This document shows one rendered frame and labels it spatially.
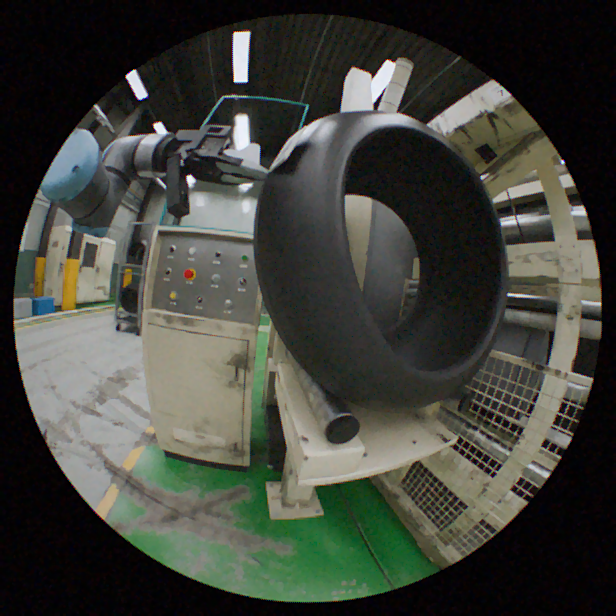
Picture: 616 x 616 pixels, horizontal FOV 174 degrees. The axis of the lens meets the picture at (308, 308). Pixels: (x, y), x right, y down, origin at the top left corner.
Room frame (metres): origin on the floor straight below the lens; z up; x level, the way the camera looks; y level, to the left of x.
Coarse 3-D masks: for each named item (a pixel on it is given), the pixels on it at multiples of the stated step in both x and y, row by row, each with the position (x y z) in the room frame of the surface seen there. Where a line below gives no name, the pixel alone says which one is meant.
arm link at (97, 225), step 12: (108, 168) 0.16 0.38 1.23; (120, 180) 0.19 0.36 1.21; (108, 192) 0.16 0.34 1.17; (120, 192) 0.20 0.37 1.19; (108, 204) 0.18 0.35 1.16; (96, 216) 0.16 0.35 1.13; (108, 216) 0.20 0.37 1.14; (72, 228) 0.14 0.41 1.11; (84, 228) 0.15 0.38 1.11; (96, 228) 0.18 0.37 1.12; (108, 228) 0.21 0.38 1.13
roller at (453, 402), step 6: (462, 390) 0.29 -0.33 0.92; (450, 396) 0.29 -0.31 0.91; (456, 396) 0.28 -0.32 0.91; (462, 396) 0.27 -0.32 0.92; (468, 396) 0.26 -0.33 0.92; (444, 402) 0.31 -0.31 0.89; (450, 402) 0.29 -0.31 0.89; (456, 402) 0.27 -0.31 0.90; (462, 402) 0.26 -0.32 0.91; (468, 402) 0.27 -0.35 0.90; (456, 408) 0.27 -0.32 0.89; (462, 408) 0.26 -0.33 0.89
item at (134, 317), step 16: (128, 224) 2.24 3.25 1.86; (144, 224) 2.36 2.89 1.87; (144, 240) 2.49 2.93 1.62; (128, 256) 2.38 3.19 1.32; (144, 256) 2.40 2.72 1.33; (128, 272) 2.29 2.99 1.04; (144, 272) 2.44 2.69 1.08; (128, 288) 2.58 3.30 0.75; (128, 304) 2.61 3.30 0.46; (128, 320) 2.46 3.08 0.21
